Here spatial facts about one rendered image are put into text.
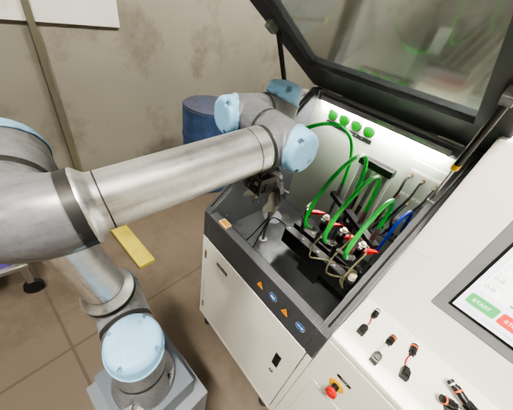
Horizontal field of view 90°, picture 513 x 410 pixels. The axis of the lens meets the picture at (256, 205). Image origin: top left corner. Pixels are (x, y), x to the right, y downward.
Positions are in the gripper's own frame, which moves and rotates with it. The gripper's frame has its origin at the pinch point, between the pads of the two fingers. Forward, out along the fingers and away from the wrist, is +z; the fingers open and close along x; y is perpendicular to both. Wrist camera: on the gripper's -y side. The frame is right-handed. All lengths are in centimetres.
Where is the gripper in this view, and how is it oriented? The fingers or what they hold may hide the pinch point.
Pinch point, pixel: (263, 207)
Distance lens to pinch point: 77.3
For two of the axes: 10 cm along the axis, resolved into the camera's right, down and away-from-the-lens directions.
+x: 6.4, 5.6, -5.2
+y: -7.5, 3.2, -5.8
